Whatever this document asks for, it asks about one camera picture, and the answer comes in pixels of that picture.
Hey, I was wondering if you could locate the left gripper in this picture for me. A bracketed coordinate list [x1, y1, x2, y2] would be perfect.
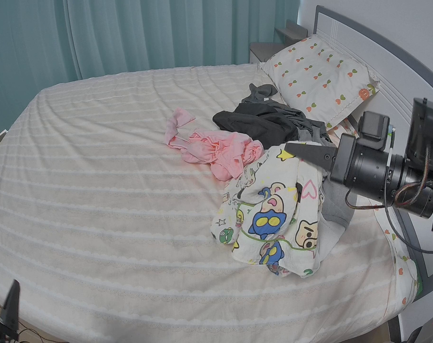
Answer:
[0, 262, 21, 343]

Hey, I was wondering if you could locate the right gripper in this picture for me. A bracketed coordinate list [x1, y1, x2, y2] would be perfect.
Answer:
[284, 134, 393, 201]

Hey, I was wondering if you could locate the white printed pyjama top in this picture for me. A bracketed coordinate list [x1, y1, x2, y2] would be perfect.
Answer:
[210, 142, 326, 279]

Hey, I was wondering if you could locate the pile of clothes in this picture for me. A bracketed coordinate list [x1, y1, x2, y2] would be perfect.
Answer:
[212, 83, 353, 258]

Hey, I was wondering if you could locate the bed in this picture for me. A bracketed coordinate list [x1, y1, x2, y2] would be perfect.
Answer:
[0, 5, 433, 343]

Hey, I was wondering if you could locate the white printed pillow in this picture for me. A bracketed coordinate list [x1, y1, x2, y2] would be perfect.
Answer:
[260, 34, 380, 128]

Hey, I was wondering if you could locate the pink garment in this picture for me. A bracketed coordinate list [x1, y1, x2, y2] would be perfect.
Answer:
[164, 107, 264, 182]

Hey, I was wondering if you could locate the grey bedside table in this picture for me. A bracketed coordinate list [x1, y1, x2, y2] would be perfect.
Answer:
[249, 19, 309, 63]

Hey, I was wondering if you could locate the blue-green curtain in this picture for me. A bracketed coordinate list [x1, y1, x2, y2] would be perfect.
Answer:
[61, 0, 302, 81]
[0, 0, 79, 135]

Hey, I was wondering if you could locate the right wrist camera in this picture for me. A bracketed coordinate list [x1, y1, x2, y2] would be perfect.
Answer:
[357, 111, 395, 153]

